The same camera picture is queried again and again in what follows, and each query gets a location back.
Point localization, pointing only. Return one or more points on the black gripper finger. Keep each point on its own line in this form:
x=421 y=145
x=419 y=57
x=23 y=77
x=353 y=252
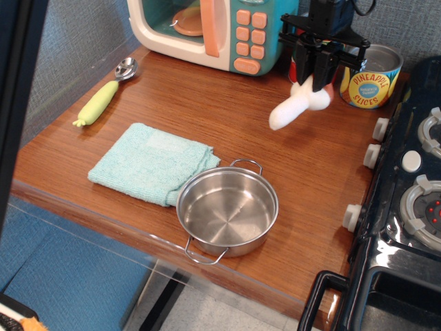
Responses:
x=325 y=67
x=305 y=57

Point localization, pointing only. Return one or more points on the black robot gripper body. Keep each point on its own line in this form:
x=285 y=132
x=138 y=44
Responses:
x=329 y=20

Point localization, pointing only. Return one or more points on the white brown toy mushroom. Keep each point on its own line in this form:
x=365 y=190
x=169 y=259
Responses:
x=302 y=98

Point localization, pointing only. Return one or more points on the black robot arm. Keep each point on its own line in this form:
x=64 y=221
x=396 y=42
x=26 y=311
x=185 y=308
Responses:
x=324 y=39

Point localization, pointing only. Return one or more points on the tomato soup can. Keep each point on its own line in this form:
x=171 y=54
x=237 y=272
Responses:
x=293 y=65

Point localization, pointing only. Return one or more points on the pineapple slices can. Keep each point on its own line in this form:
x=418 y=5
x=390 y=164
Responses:
x=373 y=86

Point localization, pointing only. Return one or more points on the toy microwave oven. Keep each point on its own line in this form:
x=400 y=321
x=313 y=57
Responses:
x=238 y=36

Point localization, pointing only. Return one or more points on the white stove knob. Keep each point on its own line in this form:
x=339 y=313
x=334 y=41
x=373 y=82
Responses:
x=380 y=129
x=351 y=216
x=371 y=155

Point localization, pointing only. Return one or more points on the orange toy plate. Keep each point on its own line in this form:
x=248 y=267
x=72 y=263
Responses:
x=188 y=22

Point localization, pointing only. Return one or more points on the small stainless steel pot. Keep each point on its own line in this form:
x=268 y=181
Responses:
x=227 y=211

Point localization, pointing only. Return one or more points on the light teal folded cloth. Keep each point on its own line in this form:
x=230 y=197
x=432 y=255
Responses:
x=152 y=165

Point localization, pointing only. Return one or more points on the black toy stove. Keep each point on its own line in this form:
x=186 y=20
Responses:
x=394 y=262

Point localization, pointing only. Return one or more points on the black basket with orange item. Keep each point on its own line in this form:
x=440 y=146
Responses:
x=17 y=316

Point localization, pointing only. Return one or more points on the green handled metal spoon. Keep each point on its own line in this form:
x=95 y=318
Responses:
x=94 y=108

